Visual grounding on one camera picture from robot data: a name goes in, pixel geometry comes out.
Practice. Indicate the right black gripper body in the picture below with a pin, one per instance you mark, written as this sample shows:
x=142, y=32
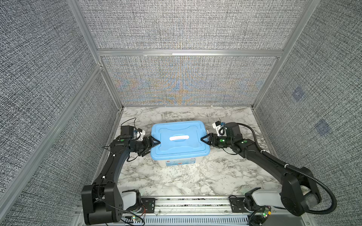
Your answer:
x=218, y=141

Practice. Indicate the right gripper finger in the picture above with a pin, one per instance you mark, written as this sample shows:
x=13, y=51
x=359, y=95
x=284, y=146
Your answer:
x=206, y=141
x=206, y=136

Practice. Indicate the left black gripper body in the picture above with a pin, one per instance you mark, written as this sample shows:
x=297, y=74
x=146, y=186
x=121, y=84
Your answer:
x=143, y=146

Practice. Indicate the blue plastic lid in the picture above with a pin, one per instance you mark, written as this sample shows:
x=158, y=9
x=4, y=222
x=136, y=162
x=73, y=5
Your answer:
x=179, y=140

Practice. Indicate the white plastic bin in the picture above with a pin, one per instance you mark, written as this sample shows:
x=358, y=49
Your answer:
x=183, y=161

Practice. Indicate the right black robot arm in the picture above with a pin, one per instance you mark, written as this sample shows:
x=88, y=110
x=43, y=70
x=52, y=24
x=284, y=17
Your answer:
x=300, y=191

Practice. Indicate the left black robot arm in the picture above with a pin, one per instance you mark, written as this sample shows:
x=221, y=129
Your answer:
x=102, y=201

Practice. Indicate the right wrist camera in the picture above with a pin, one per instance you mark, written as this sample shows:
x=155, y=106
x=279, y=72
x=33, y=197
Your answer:
x=230, y=129

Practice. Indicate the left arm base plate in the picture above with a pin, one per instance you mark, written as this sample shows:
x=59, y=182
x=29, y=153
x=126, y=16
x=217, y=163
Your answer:
x=144, y=205

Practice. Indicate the aluminium front rail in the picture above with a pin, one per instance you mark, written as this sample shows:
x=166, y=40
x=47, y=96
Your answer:
x=205, y=211

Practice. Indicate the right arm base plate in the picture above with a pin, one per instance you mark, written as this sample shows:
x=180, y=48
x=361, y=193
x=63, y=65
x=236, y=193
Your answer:
x=245, y=205

